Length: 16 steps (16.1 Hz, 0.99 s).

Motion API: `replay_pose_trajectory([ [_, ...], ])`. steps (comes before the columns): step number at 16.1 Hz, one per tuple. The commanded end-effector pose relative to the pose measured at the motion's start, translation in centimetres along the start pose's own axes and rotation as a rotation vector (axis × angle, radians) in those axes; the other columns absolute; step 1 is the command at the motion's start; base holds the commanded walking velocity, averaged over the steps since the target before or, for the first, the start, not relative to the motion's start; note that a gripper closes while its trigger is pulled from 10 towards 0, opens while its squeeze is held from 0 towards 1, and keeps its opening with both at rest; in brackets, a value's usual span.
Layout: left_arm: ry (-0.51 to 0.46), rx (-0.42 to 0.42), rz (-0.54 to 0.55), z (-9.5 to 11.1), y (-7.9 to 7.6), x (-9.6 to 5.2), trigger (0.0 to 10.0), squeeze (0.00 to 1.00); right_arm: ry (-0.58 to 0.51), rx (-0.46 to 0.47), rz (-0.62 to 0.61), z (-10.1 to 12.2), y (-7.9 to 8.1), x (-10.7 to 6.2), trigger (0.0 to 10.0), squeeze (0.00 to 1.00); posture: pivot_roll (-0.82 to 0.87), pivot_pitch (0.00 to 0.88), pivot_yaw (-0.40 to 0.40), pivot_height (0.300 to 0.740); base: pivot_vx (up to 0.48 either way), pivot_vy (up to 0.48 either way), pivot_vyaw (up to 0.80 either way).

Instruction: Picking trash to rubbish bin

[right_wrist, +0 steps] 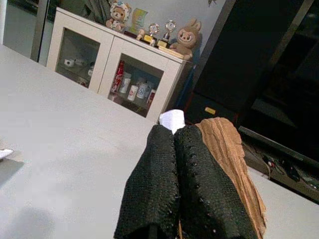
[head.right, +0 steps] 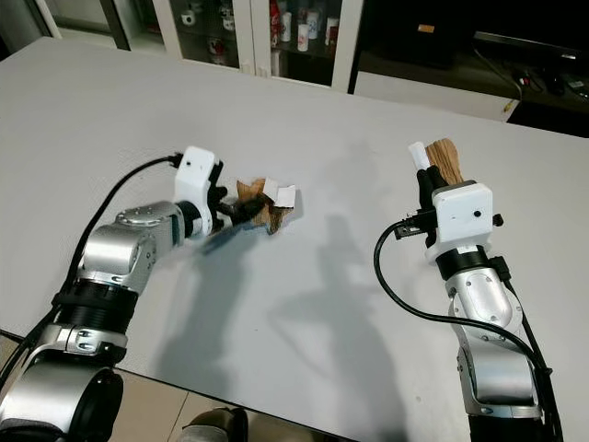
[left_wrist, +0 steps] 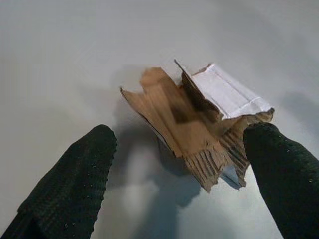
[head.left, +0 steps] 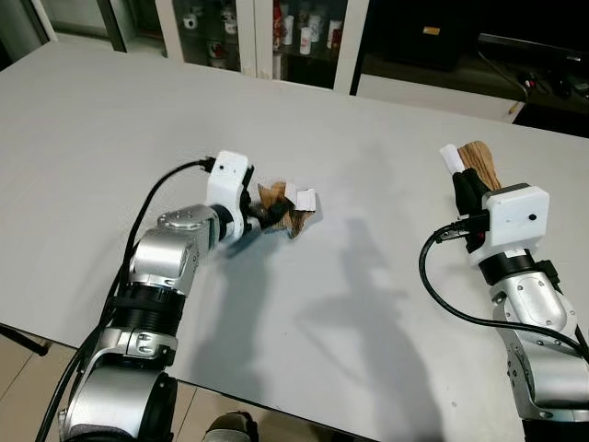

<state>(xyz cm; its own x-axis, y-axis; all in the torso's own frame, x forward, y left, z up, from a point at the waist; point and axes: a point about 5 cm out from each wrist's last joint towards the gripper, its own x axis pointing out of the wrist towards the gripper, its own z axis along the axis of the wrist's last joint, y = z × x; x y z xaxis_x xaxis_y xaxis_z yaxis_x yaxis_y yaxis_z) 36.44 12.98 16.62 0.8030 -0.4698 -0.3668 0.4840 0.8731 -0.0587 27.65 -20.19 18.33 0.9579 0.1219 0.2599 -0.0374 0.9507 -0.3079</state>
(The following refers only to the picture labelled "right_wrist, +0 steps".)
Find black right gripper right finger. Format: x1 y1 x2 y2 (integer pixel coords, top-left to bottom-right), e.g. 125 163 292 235
174 125 259 239

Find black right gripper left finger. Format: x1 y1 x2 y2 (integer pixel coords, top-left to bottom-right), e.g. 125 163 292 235
114 124 181 239

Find wrinkled brown paper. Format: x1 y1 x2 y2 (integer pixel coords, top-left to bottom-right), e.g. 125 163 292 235
178 116 268 239

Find red and white box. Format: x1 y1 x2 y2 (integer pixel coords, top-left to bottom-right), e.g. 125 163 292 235
147 89 157 105

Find white printed cup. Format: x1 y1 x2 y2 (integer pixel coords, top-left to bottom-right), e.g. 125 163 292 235
127 84 139 102
119 77 132 95
136 82 151 99

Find red cola bottle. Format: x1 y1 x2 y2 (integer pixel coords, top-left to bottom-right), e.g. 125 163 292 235
110 60 126 97

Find black TV stand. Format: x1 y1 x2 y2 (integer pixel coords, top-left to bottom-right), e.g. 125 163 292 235
174 0 319 206

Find white glass-door cabinet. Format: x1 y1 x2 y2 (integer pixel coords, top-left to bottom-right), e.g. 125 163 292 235
46 6 190 123

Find white paper sheet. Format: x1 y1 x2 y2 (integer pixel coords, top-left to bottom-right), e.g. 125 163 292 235
0 148 13 160

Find brown rabbit plush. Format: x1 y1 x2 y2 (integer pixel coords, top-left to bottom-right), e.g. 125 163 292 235
168 17 202 61

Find green and yellow plaque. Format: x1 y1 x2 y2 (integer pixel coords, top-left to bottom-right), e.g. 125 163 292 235
124 7 148 36

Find cream teddy bear plush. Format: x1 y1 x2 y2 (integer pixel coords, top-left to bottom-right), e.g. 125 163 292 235
105 0 132 33

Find grey hanging cloth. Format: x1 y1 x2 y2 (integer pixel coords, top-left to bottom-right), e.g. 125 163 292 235
84 0 113 22

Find tangled black cables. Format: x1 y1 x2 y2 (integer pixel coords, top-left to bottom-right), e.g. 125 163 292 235
261 153 304 181

